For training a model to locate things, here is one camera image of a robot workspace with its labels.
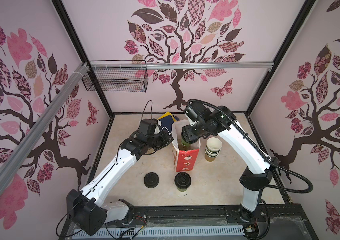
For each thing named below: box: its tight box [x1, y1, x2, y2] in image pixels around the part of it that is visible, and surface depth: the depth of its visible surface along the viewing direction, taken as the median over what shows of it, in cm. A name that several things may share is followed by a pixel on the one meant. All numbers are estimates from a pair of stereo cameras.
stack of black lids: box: [143, 172, 159, 189], surface depth 85 cm
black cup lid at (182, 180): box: [174, 172, 192, 190], surface depth 76 cm
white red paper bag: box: [171, 119, 201, 173], surface depth 77 cm
